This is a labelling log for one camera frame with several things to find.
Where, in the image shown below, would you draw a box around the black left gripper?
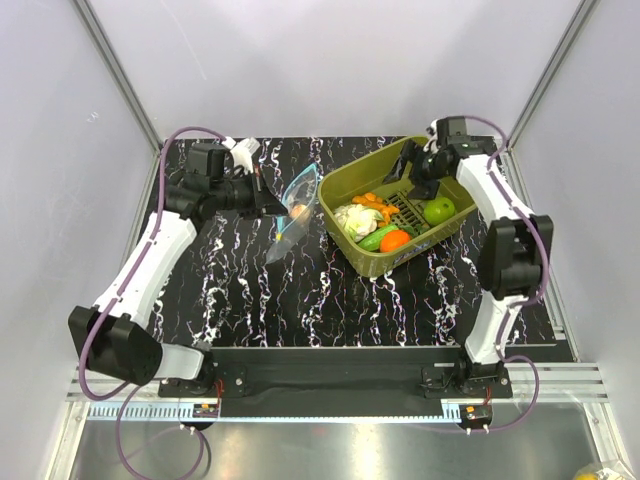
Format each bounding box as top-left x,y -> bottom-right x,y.
211,165 -> 288,220

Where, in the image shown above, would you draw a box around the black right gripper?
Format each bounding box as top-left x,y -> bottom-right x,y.
381,140 -> 448,202

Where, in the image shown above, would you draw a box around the clear zip top bag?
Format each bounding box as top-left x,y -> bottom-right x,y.
266,163 -> 319,264

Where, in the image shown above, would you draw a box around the pink toy food piece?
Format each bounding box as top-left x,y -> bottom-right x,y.
290,204 -> 311,222

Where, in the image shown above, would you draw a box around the green toy apple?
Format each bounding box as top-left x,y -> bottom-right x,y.
423,196 -> 457,226

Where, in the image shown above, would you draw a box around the olive green plastic bin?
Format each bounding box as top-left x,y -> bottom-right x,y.
317,134 -> 479,277

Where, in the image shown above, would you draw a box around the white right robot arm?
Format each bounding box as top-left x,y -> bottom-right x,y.
384,116 -> 554,397

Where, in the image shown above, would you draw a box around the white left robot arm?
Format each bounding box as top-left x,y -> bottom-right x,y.
68,137 -> 287,400

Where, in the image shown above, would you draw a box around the orange toy carrot pieces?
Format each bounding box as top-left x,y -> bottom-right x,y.
352,192 -> 400,224

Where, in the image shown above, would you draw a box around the white toy cauliflower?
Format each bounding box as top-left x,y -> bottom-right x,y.
333,204 -> 384,242

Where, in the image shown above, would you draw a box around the orange toy fruit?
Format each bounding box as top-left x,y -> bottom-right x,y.
379,230 -> 411,253

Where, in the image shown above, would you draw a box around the green toy cucumber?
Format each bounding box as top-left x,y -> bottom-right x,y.
358,224 -> 398,252

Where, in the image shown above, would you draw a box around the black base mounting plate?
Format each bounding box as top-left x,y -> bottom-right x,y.
158,344 -> 511,421

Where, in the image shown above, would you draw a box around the yellow object at corner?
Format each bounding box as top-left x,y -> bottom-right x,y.
574,464 -> 631,480

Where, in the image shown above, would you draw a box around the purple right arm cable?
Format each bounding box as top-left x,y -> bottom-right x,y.
467,114 -> 550,434

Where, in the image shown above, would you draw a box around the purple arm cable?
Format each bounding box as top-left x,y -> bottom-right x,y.
467,114 -> 550,434
77,125 -> 236,477

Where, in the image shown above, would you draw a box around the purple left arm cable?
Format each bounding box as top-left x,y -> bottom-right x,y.
77,125 -> 236,477

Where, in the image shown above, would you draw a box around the aluminium frame rail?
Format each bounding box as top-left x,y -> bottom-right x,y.
68,364 -> 608,429

